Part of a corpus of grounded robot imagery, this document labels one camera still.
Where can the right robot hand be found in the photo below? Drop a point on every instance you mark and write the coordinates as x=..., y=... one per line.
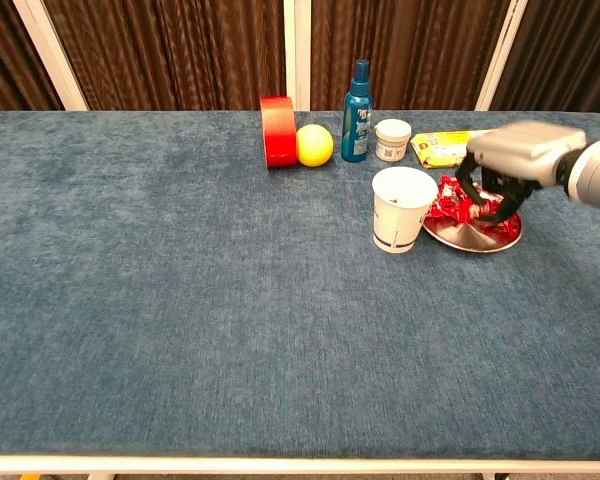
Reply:
x=520, y=152

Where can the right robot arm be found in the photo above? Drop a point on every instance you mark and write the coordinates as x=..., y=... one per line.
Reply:
x=597, y=172

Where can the silver metal plate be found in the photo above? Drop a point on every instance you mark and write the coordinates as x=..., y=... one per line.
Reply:
x=460, y=239

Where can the white paper cup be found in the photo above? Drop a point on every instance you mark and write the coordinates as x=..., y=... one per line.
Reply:
x=397, y=225

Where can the yellow snack box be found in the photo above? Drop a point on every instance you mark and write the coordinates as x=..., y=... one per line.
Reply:
x=437, y=145

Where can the brown pleated curtain panel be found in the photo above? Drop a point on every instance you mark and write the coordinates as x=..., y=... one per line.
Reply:
x=180, y=50
x=405, y=40
x=10, y=60
x=570, y=50

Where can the small white jar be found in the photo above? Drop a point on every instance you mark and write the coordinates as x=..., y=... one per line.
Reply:
x=392, y=140

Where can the blue spray bottle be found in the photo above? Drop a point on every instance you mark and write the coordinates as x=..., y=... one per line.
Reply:
x=356, y=125

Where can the yellow ball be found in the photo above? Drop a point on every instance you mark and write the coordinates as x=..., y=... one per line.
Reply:
x=315, y=146

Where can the red cylindrical container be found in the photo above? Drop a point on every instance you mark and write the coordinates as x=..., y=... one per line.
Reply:
x=279, y=132

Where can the blue table cloth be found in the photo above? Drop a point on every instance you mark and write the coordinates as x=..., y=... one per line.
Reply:
x=180, y=300

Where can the yellow floor strip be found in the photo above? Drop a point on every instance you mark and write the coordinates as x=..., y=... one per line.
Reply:
x=30, y=477

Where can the white partition post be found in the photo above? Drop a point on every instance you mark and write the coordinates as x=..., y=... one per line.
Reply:
x=50, y=50
x=502, y=50
x=296, y=50

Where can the white table frame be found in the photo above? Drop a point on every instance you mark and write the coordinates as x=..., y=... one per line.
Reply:
x=280, y=465

